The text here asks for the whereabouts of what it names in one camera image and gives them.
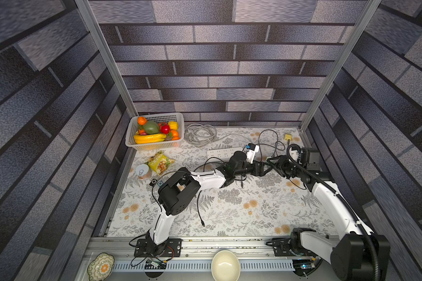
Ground yellow corn chips bag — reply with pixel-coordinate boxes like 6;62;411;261
145;151;175;176

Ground floral green dish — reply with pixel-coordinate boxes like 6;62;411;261
87;253;115;281

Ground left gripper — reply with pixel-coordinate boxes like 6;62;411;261
233;158;273;177

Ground white plastic fruit basket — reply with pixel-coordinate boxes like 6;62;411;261
125;112;185;151

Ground orange plastic tangerine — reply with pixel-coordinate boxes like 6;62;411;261
137;116;148;126

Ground cream ceramic bowl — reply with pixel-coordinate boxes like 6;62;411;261
211;250;241;281

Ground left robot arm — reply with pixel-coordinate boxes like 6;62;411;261
129;150;272;258

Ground yellow plastic banana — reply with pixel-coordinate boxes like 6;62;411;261
134;133;167;145

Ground green plastic mango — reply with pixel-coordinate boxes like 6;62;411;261
143;120;160;135

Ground coiled grey cable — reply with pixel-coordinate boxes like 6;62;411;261
184;123;218;148

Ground white power strip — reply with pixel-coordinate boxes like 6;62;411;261
207;148;240;160

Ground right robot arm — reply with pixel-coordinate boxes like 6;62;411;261
267;144;390;281

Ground pull-tab food can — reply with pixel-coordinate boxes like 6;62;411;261
134;164;152;180

